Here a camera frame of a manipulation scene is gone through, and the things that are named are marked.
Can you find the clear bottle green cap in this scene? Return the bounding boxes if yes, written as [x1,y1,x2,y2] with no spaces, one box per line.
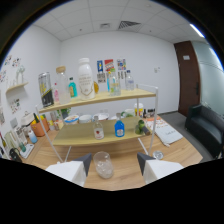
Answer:
[109,68,122,97]

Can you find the clear glass cup with ice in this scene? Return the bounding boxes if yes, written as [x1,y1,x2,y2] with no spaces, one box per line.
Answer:
[92,151,115,180]

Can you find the cup noodle blue lid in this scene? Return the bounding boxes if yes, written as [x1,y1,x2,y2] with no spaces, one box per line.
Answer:
[63,114,80,125]

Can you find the blue and white cup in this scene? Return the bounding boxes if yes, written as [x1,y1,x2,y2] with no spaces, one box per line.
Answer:
[28,129,38,144]

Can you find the yellow red paper cup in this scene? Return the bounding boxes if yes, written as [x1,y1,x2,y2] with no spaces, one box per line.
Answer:
[133,102,144,118]

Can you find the white bag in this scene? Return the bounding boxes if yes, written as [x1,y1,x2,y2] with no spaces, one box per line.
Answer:
[145,116,184,147]

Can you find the dark wooden muddler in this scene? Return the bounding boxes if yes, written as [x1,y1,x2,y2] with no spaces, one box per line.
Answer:
[141,124,152,136]

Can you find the two-tier wooden shelf rack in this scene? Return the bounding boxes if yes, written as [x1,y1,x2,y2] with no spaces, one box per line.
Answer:
[34,83,160,164]

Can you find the glass jar with limes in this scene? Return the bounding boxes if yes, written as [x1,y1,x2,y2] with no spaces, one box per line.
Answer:
[134,119,148,136]

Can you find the clear bottle red label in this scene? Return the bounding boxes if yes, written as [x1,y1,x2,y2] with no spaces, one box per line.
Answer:
[93,115,105,140]

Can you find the orange storage basket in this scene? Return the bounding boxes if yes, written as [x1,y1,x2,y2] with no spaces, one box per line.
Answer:
[30,113,51,138]

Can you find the white mug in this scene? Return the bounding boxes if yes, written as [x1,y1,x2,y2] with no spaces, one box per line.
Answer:
[78,114,93,124]

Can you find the blue liquid bottle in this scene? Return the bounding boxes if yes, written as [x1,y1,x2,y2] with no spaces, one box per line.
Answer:
[114,112,126,138]

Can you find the black handbag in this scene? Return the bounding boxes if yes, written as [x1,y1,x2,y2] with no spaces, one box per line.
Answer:
[8,147,23,163]

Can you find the patterned bowl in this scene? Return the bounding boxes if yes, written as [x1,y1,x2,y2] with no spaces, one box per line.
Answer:
[92,112,110,122]

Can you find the black sofa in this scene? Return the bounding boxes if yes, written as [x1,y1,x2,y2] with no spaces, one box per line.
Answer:
[184,103,224,159]

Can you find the green mug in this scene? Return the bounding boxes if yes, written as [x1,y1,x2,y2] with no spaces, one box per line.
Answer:
[121,108,136,118]

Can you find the small pink bottle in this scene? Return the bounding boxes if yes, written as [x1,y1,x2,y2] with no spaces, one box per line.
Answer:
[53,82,60,104]

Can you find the teal liquid bottle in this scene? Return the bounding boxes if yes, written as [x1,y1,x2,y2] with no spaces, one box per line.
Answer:
[68,77,78,99]

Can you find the large glass jar wooden lid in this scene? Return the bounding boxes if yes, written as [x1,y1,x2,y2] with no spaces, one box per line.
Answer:
[55,65,72,105]

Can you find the tall black silver can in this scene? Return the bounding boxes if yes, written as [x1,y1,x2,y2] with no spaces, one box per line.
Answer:
[37,71,55,108]

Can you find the large white milk bottle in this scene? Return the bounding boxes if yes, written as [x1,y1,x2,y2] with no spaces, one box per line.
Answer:
[77,57,97,101]

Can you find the clear bottle blue cap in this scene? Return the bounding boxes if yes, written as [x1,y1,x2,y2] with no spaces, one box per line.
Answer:
[125,69,135,92]

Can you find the light blue bottle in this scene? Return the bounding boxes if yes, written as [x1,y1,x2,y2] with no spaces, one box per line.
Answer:
[106,71,112,93]

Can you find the brown door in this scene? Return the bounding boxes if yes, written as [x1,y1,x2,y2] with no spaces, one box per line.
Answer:
[173,40,202,118]

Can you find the ceiling light panel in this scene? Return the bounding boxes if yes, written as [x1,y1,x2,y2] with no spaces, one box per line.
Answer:
[189,23,205,38]

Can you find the ceiling air vent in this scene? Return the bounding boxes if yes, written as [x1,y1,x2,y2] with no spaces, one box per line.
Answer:
[118,20,141,30]

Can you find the wooden wall shelf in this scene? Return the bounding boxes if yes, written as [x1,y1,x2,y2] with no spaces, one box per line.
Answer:
[5,82,29,95]

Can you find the blue wall poster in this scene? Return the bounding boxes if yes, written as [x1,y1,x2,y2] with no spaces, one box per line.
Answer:
[96,59,104,84]

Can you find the multicoloured wall poster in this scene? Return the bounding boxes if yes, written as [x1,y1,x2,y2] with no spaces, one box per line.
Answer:
[116,58,127,80]

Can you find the red wall poster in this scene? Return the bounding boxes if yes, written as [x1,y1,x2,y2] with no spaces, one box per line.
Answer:
[104,59,115,73]

